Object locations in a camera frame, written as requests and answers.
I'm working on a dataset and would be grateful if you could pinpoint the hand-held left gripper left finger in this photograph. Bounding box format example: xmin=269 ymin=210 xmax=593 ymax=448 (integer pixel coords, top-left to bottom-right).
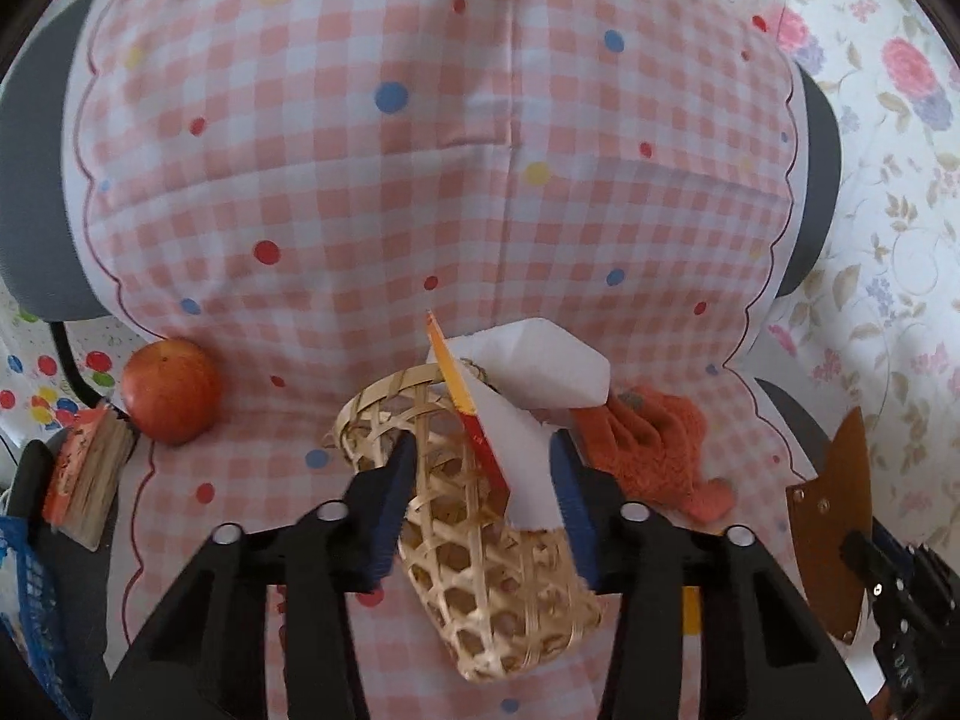
xmin=90 ymin=431 xmax=417 ymax=720

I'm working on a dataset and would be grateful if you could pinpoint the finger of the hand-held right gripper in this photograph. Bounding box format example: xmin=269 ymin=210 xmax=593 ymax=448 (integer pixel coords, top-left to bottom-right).
xmin=838 ymin=529 xmax=938 ymax=620

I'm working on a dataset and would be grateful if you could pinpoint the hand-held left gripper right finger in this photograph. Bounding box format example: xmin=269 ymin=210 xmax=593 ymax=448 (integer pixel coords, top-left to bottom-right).
xmin=550 ymin=431 xmax=875 ymax=720

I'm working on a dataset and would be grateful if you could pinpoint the woven bamboo basket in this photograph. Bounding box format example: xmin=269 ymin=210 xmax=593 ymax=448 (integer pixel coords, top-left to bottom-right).
xmin=324 ymin=364 xmax=605 ymax=683

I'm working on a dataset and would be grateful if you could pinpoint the white paper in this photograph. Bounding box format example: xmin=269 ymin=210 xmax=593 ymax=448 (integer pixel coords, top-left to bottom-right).
xmin=426 ymin=317 xmax=612 ymax=530

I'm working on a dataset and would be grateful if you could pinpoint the red yellow wrapper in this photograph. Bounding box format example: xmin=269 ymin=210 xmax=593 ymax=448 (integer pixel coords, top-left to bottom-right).
xmin=425 ymin=310 xmax=511 ymax=515

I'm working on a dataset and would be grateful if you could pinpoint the orange knitted glove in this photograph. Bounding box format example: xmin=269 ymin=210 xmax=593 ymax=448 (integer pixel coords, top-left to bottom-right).
xmin=570 ymin=386 xmax=732 ymax=524

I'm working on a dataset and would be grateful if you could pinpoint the red apple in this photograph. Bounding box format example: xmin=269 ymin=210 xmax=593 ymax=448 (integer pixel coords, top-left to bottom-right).
xmin=121 ymin=337 xmax=224 ymax=445

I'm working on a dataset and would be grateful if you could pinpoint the orange cover notepad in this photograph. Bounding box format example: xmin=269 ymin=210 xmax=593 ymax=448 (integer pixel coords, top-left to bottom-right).
xmin=41 ymin=401 xmax=136 ymax=550

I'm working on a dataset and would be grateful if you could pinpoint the pink checked cloth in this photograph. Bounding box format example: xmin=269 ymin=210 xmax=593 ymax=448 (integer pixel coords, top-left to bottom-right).
xmin=60 ymin=0 xmax=811 ymax=720

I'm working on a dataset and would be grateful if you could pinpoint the floral print sheet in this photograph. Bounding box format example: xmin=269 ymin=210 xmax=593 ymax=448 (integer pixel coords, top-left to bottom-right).
xmin=750 ymin=0 xmax=960 ymax=563

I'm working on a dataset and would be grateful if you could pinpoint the blue plastic basket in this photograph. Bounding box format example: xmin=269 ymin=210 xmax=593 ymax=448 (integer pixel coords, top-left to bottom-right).
xmin=0 ymin=514 xmax=83 ymax=720

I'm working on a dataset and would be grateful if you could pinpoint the grey office chair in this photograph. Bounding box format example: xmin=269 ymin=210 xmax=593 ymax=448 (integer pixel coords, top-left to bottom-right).
xmin=0 ymin=0 xmax=845 ymax=720

